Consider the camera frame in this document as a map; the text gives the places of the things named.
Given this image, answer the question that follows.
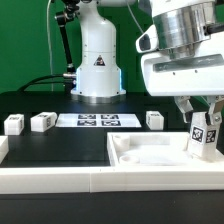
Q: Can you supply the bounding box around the white square table top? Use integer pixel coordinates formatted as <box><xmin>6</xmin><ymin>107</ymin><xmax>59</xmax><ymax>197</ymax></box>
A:
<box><xmin>107</xmin><ymin>132</ymin><xmax>224</xmax><ymax>166</ymax></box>

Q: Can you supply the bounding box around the black cable bundle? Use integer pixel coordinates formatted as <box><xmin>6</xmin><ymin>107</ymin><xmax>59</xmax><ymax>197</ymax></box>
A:
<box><xmin>16</xmin><ymin>73</ymin><xmax>77</xmax><ymax>92</ymax></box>

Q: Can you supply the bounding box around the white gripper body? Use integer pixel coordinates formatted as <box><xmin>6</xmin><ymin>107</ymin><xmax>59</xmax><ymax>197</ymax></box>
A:
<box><xmin>139</xmin><ymin>44</ymin><xmax>224</xmax><ymax>98</ymax></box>

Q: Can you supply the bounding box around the white workspace frame wall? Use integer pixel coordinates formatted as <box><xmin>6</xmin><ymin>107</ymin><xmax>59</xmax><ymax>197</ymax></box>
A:
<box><xmin>0</xmin><ymin>136</ymin><xmax>224</xmax><ymax>194</ymax></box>

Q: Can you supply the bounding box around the white sheet with fiducial markers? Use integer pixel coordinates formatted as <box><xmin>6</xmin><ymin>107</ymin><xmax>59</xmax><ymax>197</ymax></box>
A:
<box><xmin>56</xmin><ymin>113</ymin><xmax>141</xmax><ymax>128</ymax></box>

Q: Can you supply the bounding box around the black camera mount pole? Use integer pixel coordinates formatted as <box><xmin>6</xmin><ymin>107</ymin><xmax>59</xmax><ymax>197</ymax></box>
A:
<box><xmin>54</xmin><ymin>0</ymin><xmax>81</xmax><ymax>79</ymax></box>

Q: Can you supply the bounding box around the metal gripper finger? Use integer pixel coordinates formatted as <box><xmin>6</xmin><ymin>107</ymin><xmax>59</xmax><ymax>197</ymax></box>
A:
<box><xmin>174</xmin><ymin>96</ymin><xmax>193</xmax><ymax>123</ymax></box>
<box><xmin>206</xmin><ymin>95</ymin><xmax>224</xmax><ymax>125</ymax></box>

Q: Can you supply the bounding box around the white thin cable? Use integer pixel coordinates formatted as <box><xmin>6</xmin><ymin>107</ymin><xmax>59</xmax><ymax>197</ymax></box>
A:
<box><xmin>46</xmin><ymin>0</ymin><xmax>56</xmax><ymax>92</ymax></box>

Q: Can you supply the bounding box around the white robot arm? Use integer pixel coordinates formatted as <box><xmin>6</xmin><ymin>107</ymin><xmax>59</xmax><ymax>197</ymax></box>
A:
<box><xmin>70</xmin><ymin>0</ymin><xmax>224</xmax><ymax>125</ymax></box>

